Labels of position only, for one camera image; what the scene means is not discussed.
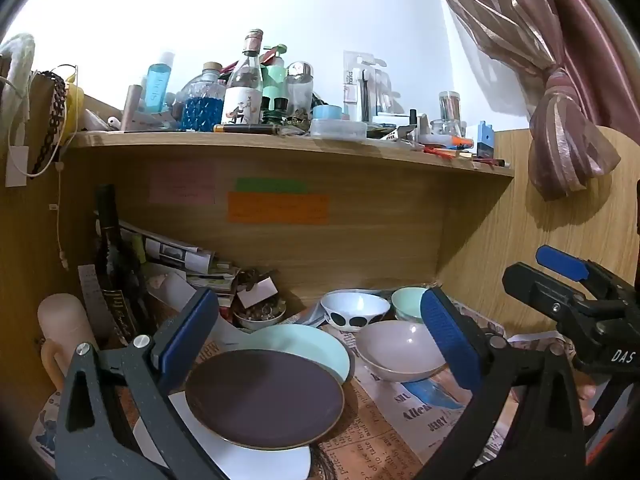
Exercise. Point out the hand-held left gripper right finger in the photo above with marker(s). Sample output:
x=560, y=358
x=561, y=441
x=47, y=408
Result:
x=445, y=340

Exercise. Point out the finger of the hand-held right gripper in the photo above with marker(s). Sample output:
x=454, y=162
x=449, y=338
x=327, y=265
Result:
x=535, y=287
x=562, y=262

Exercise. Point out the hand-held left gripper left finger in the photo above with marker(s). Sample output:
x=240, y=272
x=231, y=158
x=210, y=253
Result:
x=187, y=340

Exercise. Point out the dark purple plate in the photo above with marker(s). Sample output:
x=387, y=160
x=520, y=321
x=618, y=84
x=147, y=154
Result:
x=265, y=395

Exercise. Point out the mint green plate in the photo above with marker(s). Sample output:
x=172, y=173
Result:
x=310, y=345

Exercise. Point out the person's right hand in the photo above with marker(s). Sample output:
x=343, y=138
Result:
x=586, y=402

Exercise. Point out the white paper sheets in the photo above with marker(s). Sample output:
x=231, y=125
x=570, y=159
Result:
x=220, y=327

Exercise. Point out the pale lilac bowl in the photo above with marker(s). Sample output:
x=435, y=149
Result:
x=400, y=352

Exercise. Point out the mint green bowl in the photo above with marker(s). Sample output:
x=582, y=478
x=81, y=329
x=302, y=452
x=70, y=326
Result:
x=407, y=302

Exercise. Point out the small bowl of trinkets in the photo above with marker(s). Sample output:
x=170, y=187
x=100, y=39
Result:
x=257, y=316

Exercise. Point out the white card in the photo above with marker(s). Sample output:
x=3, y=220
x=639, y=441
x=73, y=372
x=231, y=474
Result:
x=257, y=292

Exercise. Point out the pile of rolled newspapers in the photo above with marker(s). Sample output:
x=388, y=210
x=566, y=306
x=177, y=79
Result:
x=170, y=252

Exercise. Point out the white black-dotted bowl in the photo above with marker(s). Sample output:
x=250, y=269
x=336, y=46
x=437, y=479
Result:
x=355, y=310

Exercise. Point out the person's orange clothing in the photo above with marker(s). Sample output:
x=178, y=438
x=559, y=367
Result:
x=600, y=452

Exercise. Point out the dark wine bottle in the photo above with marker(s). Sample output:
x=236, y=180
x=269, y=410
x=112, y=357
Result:
x=112, y=260

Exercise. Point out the wooden shelf unit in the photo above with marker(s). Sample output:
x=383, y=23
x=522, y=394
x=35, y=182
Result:
x=380, y=240

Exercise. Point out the pink lidded mug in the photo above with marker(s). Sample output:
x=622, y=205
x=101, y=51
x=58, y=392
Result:
x=65, y=325

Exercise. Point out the brown printed paper mat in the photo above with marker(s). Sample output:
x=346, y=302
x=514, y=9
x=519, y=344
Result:
x=370, y=440

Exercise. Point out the pink sticky note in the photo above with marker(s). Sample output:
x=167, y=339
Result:
x=182, y=186

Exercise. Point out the orange sticky note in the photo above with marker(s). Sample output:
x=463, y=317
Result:
x=277, y=208

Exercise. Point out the blue cartoon sticker sheet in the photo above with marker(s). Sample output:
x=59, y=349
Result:
x=46, y=425

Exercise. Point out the green sticky note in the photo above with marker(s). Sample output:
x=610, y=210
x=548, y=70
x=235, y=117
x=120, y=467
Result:
x=270, y=185

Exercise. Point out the clear cylinder container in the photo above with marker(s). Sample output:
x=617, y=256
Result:
x=449, y=107

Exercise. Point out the pink striped curtain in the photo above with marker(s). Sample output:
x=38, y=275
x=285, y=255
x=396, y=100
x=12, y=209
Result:
x=565, y=60

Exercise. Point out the black marker pen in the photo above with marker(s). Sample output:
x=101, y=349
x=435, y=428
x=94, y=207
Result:
x=245, y=129

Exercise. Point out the round blue corked bottle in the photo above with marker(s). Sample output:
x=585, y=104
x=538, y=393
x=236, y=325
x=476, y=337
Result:
x=202, y=105

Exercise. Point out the clear plastic container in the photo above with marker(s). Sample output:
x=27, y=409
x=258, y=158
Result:
x=337, y=128

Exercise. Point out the cardboard tube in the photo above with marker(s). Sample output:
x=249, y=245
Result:
x=131, y=105

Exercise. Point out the white paper tag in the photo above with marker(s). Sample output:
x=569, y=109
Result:
x=16, y=167

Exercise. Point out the clear labelled glass bottle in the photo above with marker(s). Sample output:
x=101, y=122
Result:
x=243, y=90

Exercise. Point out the tall blue liquid bottle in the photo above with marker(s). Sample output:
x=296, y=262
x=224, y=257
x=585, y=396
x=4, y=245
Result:
x=159, y=85

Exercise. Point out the light blue round tin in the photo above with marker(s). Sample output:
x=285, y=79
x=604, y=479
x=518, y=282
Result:
x=326, y=112

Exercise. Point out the clear blister package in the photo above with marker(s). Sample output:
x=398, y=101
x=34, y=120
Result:
x=362, y=85

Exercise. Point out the clear jar silver lid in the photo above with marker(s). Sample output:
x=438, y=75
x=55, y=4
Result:
x=299, y=90

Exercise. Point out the mint green pump bottle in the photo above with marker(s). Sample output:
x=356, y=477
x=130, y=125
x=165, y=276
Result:
x=275, y=75

